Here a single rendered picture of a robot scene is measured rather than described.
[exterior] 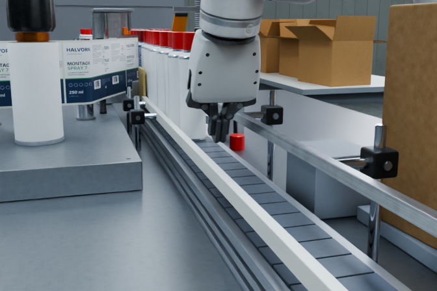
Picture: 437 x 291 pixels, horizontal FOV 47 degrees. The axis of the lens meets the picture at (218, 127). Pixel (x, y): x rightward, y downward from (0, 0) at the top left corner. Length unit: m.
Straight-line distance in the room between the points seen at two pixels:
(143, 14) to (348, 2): 2.89
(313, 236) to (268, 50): 3.02
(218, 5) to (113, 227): 0.32
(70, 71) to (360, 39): 1.94
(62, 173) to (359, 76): 2.23
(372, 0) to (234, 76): 6.96
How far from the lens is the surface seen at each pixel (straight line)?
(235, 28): 0.66
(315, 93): 2.64
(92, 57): 1.21
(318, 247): 0.52
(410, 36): 0.62
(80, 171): 0.82
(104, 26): 1.44
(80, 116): 1.21
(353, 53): 2.81
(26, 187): 0.83
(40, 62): 0.95
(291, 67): 3.27
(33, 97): 0.96
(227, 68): 0.69
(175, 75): 0.98
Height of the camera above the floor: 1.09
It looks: 11 degrees down
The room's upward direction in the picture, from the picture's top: straight up
